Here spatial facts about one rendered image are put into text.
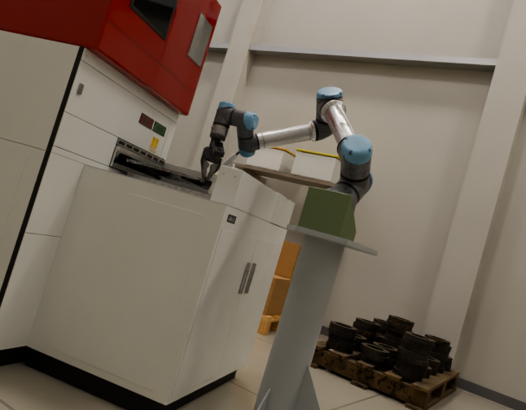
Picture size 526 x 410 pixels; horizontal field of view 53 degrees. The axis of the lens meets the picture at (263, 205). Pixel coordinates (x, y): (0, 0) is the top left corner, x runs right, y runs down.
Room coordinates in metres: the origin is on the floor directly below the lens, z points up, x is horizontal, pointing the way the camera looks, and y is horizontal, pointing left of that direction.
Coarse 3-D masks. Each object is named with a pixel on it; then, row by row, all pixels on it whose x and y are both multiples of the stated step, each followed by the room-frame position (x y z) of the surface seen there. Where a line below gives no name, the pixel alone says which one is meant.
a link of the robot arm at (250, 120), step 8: (232, 112) 2.26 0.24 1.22; (240, 112) 2.26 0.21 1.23; (248, 112) 2.25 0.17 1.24; (232, 120) 2.27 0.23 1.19; (240, 120) 2.25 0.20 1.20; (248, 120) 2.23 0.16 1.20; (256, 120) 2.27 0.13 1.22; (240, 128) 2.27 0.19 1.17; (248, 128) 2.25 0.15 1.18; (240, 136) 2.30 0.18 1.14; (248, 136) 2.30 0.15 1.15
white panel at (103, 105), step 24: (72, 72) 1.89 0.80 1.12; (96, 72) 1.98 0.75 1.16; (120, 72) 2.12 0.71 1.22; (72, 96) 1.90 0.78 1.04; (96, 96) 2.03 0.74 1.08; (120, 96) 2.16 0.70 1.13; (144, 96) 2.33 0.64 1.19; (72, 120) 1.94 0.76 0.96; (96, 120) 2.07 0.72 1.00; (120, 120) 2.21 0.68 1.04; (168, 120) 2.58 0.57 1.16; (48, 144) 1.89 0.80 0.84; (72, 144) 1.98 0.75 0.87; (96, 144) 2.11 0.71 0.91; (144, 144) 2.44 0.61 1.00; (168, 144) 2.64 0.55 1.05
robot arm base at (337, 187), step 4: (336, 184) 2.06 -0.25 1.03; (340, 184) 2.04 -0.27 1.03; (344, 184) 2.04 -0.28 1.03; (348, 184) 2.04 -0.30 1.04; (328, 188) 2.02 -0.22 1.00; (332, 188) 2.00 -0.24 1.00; (336, 188) 2.00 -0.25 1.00; (340, 188) 2.00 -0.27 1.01; (344, 188) 2.01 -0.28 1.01; (348, 188) 2.02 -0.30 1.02; (352, 188) 2.03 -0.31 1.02; (340, 192) 1.98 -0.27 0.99; (344, 192) 1.99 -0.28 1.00; (348, 192) 2.01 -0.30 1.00; (352, 192) 2.02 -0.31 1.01; (356, 192) 2.03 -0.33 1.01; (352, 196) 2.00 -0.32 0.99; (356, 196) 2.03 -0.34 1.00; (356, 200) 2.03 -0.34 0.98; (356, 204) 2.05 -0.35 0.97
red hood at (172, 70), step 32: (0, 0) 2.02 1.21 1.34; (32, 0) 1.98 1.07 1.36; (64, 0) 1.93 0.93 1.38; (96, 0) 1.89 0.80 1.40; (128, 0) 1.95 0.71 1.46; (160, 0) 2.14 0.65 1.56; (192, 0) 2.37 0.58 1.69; (32, 32) 1.96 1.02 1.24; (64, 32) 1.92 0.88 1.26; (96, 32) 1.88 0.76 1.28; (128, 32) 2.01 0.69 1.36; (160, 32) 2.20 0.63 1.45; (192, 32) 2.45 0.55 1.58; (128, 64) 2.07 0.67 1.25; (160, 64) 2.28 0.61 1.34; (192, 64) 2.54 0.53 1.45; (160, 96) 2.37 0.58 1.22; (192, 96) 2.63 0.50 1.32
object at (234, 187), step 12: (228, 168) 1.97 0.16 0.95; (216, 180) 1.98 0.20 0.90; (228, 180) 1.96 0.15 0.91; (240, 180) 1.95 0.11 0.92; (252, 180) 2.08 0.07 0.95; (216, 192) 1.97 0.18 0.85; (228, 192) 1.96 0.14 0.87; (240, 192) 1.99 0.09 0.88; (252, 192) 2.12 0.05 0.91; (264, 192) 2.26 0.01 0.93; (228, 204) 1.95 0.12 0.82; (240, 204) 2.03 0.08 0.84; (252, 204) 2.16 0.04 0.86; (264, 204) 2.31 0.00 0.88; (264, 216) 2.36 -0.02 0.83
